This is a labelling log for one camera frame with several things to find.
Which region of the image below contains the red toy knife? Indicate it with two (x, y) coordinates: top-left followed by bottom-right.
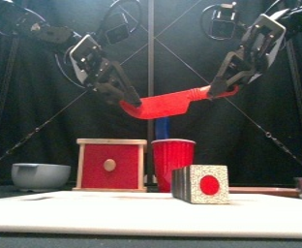
(118, 84), (239, 121)

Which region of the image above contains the speckled toy sushi roll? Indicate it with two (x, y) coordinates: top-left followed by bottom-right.
(170, 164), (231, 205)

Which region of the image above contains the brown wooden plate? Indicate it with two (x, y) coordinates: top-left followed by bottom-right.
(227, 186), (300, 199)

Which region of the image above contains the white cutting board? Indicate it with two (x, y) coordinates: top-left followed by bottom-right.
(0, 189), (302, 240)

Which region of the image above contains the blue stick in cup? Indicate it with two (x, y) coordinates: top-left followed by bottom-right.
(152, 116), (171, 140)

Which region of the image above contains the red wooden drawer box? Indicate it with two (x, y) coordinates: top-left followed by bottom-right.
(70, 138), (148, 193)

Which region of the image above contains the red plastic cup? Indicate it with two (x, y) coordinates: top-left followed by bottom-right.
(150, 138), (196, 194)

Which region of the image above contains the grey bowl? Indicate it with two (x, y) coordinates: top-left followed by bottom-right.
(10, 162), (71, 193)

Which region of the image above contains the grey vertical frame pole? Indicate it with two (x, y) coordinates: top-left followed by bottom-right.
(146, 0), (155, 186)

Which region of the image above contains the thin diagonal brace wire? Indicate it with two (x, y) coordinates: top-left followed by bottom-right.
(112, 6), (302, 167)
(0, 0), (204, 172)

